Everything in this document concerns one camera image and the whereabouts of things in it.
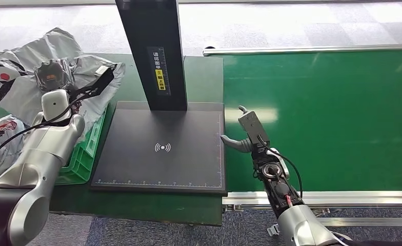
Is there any green conveyor belt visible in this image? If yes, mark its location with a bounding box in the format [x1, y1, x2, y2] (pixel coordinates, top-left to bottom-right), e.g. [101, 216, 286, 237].
[223, 49, 402, 193]

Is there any white courier package black print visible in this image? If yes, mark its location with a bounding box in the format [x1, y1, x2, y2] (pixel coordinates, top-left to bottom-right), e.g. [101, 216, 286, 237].
[0, 28, 126, 144]

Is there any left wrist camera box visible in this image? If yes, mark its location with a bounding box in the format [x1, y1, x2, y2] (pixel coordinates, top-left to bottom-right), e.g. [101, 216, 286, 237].
[80, 65, 116, 99]

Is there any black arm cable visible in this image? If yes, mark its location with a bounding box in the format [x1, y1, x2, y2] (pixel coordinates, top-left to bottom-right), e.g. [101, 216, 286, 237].
[257, 135, 304, 199]
[0, 86, 98, 171]

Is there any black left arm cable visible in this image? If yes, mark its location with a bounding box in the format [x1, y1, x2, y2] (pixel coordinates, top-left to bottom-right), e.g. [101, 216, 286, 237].
[0, 86, 98, 171]

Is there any aluminium conveyor rail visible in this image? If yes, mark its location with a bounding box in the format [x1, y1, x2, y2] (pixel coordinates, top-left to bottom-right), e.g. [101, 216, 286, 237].
[222, 191, 402, 210]
[203, 44, 402, 57]

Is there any small white conveyor bracket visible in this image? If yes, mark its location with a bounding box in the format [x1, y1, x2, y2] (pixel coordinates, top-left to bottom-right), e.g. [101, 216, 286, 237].
[267, 223, 286, 237]

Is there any yellow warning label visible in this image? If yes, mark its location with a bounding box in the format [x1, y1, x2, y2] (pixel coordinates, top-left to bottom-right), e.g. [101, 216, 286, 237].
[155, 69, 167, 91]

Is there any thin aluminium frame bar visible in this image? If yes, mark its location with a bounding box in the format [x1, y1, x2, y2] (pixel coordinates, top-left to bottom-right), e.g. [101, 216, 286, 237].
[318, 217, 402, 228]

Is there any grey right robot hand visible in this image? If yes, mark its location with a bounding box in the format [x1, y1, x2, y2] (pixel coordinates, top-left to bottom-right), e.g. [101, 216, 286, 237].
[220, 105, 257, 154]

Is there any green plastic crate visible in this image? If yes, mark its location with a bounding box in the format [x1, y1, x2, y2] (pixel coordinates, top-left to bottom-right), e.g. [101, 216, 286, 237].
[55, 105, 109, 186]

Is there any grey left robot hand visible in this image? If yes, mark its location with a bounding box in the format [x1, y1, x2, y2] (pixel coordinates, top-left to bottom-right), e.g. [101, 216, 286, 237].
[33, 58, 75, 94]

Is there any grey courier package red print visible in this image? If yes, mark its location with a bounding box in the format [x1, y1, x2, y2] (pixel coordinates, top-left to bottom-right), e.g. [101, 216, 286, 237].
[0, 114, 27, 186]

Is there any black inbound scanner machine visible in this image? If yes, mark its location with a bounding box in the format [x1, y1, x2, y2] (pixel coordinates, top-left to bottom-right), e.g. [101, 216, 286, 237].
[89, 0, 227, 196]

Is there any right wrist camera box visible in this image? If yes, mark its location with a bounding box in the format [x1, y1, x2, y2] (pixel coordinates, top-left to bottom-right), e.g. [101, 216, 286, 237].
[238, 111, 271, 147]

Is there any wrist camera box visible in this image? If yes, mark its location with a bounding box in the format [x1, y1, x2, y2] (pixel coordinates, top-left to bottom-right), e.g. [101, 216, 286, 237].
[238, 111, 271, 147]
[80, 65, 116, 99]

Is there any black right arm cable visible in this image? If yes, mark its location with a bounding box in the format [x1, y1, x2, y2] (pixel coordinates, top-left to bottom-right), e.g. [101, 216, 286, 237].
[257, 135, 304, 199]

